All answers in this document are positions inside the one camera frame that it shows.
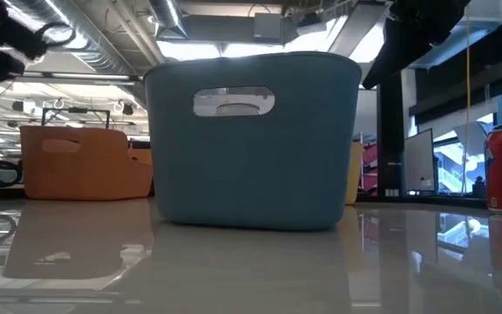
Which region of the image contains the white board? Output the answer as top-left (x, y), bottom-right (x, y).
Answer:
top-left (402, 127), bottom-right (436, 194)

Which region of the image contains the teal plastic bin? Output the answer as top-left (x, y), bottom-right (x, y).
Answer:
top-left (143, 51), bottom-right (363, 232)

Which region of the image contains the small silver round duct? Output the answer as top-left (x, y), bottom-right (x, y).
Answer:
top-left (146, 0), bottom-right (190, 39)

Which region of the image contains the orange plastic bin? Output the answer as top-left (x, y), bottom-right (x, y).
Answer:
top-left (18, 125), bottom-right (155, 201)

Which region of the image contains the rectangular metal duct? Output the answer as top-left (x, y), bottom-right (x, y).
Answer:
top-left (407, 0), bottom-right (502, 71)

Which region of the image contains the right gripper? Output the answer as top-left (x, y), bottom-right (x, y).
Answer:
top-left (362, 0), bottom-right (472, 91)

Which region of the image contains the grey ceiling box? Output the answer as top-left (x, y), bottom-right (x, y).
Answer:
top-left (253, 11), bottom-right (286, 44)

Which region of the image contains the yellow hanging cable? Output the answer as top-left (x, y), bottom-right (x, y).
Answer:
top-left (463, 8), bottom-right (472, 195)

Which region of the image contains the large silver round duct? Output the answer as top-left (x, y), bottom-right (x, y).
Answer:
top-left (4, 0), bottom-right (147, 106)

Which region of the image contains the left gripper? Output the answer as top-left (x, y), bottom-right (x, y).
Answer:
top-left (0, 0), bottom-right (47, 111)

